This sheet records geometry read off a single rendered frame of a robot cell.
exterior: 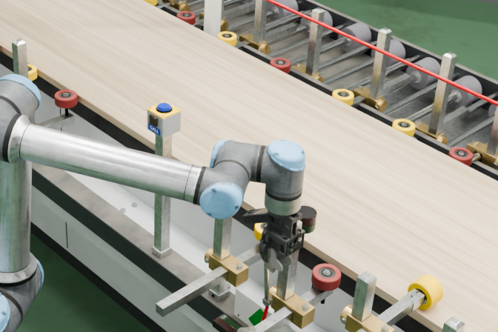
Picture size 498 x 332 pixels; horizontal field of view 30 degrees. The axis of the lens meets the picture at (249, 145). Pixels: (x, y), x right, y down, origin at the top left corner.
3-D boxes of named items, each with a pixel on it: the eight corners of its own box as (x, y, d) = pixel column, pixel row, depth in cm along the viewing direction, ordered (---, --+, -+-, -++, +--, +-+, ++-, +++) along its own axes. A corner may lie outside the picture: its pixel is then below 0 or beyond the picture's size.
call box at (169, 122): (162, 141, 263) (162, 117, 259) (146, 131, 267) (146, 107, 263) (181, 133, 267) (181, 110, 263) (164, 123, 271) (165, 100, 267)
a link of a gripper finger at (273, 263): (277, 285, 234) (280, 256, 230) (261, 274, 238) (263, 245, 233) (286, 280, 236) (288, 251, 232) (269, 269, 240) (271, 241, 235)
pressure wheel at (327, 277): (324, 316, 257) (328, 284, 251) (302, 301, 261) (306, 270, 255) (342, 303, 262) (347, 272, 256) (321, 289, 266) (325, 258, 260)
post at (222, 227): (218, 302, 274) (226, 167, 248) (210, 296, 276) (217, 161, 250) (227, 297, 276) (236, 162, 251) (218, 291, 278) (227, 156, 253)
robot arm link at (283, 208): (257, 190, 225) (284, 176, 231) (256, 206, 227) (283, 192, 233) (284, 206, 219) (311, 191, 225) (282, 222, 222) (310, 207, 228)
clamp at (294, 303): (301, 330, 248) (302, 316, 246) (264, 304, 256) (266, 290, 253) (315, 320, 252) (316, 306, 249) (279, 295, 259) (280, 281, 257)
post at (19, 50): (26, 164, 333) (17, 43, 307) (21, 160, 335) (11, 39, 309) (34, 161, 335) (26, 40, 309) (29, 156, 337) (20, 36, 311)
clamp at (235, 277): (234, 288, 263) (235, 275, 261) (201, 265, 271) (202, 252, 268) (249, 279, 267) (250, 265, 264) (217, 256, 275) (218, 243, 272)
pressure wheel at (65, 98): (58, 115, 338) (57, 87, 332) (80, 116, 338) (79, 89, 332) (53, 126, 332) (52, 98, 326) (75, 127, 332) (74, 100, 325)
